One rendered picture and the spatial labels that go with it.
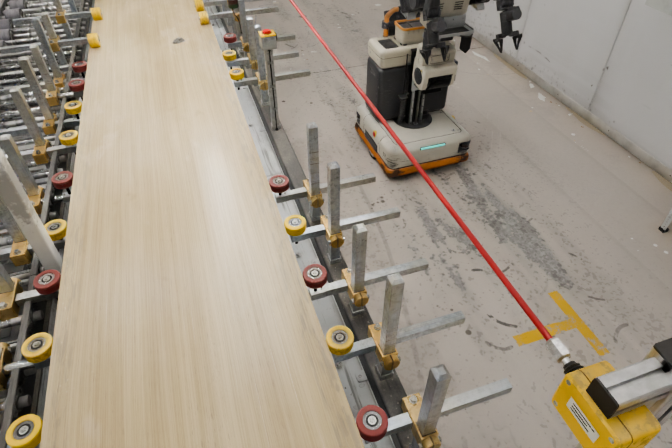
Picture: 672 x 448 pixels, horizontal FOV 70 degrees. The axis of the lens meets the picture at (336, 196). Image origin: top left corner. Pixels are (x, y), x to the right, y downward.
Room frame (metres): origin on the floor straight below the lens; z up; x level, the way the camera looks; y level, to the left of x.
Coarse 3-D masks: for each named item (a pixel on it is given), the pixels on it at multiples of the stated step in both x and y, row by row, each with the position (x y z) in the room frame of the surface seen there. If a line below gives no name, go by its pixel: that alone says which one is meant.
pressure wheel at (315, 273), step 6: (312, 264) 1.05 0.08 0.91; (318, 264) 1.05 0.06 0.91; (306, 270) 1.03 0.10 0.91; (312, 270) 1.03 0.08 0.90; (318, 270) 1.03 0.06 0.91; (324, 270) 1.03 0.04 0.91; (306, 276) 1.00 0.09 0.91; (312, 276) 1.01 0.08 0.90; (318, 276) 1.00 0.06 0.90; (324, 276) 1.00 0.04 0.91; (306, 282) 0.99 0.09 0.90; (312, 282) 0.98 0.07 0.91; (318, 282) 0.98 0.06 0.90; (324, 282) 0.99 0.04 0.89; (312, 288) 0.98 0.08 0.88
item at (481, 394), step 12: (492, 384) 0.67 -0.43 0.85; (504, 384) 0.67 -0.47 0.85; (456, 396) 0.64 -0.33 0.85; (468, 396) 0.64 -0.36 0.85; (480, 396) 0.64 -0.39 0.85; (492, 396) 0.64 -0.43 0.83; (444, 408) 0.60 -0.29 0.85; (456, 408) 0.61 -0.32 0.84; (396, 420) 0.57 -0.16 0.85; (408, 420) 0.57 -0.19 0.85; (396, 432) 0.55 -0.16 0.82
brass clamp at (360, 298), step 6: (342, 270) 1.10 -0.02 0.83; (342, 276) 1.09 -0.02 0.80; (348, 276) 1.07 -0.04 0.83; (348, 282) 1.04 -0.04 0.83; (348, 288) 1.03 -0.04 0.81; (354, 294) 0.99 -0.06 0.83; (360, 294) 1.00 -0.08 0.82; (366, 294) 1.00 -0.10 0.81; (354, 300) 0.98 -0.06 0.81; (360, 300) 0.98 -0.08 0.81; (366, 300) 0.99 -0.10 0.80; (360, 306) 0.98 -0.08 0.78
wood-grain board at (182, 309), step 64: (128, 0) 3.57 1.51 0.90; (192, 0) 3.57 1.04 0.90; (128, 64) 2.54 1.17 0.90; (192, 64) 2.54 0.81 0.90; (128, 128) 1.88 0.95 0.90; (192, 128) 1.88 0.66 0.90; (128, 192) 1.43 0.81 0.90; (192, 192) 1.43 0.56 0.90; (256, 192) 1.43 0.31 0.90; (64, 256) 1.09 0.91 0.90; (128, 256) 1.09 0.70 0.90; (192, 256) 1.09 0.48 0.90; (256, 256) 1.09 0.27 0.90; (64, 320) 0.84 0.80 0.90; (128, 320) 0.84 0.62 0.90; (192, 320) 0.84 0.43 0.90; (256, 320) 0.84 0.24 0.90; (64, 384) 0.64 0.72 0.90; (128, 384) 0.64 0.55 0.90; (192, 384) 0.64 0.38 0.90; (256, 384) 0.64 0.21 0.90; (320, 384) 0.64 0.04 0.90
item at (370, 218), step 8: (392, 208) 1.39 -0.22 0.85; (360, 216) 1.34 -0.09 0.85; (368, 216) 1.34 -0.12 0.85; (376, 216) 1.34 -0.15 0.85; (384, 216) 1.35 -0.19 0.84; (392, 216) 1.36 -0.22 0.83; (344, 224) 1.30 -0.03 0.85; (352, 224) 1.31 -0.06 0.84; (368, 224) 1.33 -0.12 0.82; (304, 232) 1.26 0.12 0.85; (312, 232) 1.26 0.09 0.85; (320, 232) 1.27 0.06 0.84; (296, 240) 1.24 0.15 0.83
